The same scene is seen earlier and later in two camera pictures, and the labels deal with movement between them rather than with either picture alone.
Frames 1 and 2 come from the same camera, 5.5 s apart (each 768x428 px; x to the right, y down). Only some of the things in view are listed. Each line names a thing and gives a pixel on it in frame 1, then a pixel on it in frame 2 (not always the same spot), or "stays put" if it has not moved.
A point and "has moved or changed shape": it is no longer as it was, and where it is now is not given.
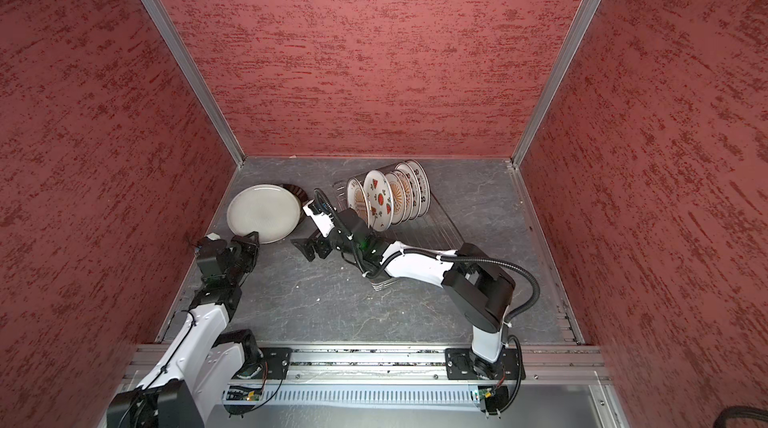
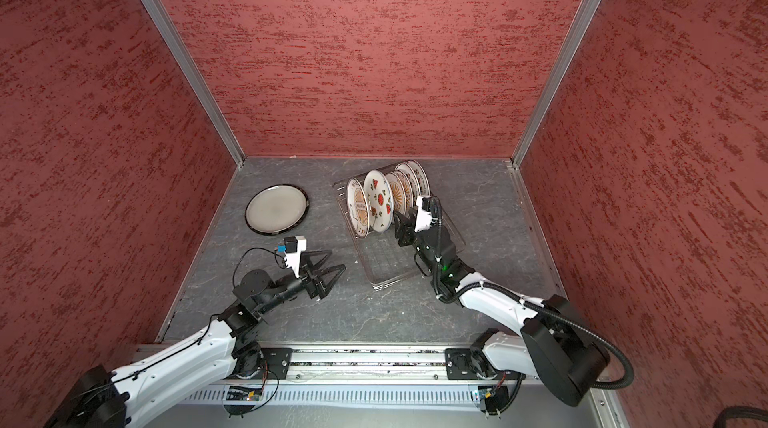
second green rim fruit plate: [425, 199] stays put
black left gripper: [244, 241] to [318, 287]
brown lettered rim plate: [356, 198] stays put
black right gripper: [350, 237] to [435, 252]
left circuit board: [244, 393] stays put
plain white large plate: [272, 211] has moved or changed shape
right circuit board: [495, 399] stays put
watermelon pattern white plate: [378, 200] stays put
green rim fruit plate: [416, 184] stays put
